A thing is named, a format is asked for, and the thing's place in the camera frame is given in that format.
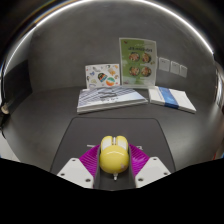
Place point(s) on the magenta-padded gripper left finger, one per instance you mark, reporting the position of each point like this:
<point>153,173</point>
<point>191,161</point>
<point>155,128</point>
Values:
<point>75,171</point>

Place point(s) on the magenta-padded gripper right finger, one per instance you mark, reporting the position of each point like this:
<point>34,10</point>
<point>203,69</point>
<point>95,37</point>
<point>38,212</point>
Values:
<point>151,170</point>

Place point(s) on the yellow computer mouse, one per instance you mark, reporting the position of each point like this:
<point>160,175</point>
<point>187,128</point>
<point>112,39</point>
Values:
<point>114,158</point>

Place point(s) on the black mouse pad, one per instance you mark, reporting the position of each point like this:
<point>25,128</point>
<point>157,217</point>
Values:
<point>113,126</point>

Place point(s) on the white book with blue stripe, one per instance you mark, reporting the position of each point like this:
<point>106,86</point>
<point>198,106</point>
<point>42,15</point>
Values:
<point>171,98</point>

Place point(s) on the grey-covered book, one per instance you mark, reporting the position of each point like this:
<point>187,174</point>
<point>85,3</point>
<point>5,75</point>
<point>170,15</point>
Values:
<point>108,98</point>

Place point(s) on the white sticker sheet card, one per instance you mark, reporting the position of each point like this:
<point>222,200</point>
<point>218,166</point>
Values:
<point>101,76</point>

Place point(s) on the green printed leaflet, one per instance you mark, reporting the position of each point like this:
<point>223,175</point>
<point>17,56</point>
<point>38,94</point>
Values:
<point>138,61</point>

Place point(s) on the white wall socket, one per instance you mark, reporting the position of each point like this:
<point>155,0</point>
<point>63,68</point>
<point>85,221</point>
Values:
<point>183,71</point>
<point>175,67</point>
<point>164,64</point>

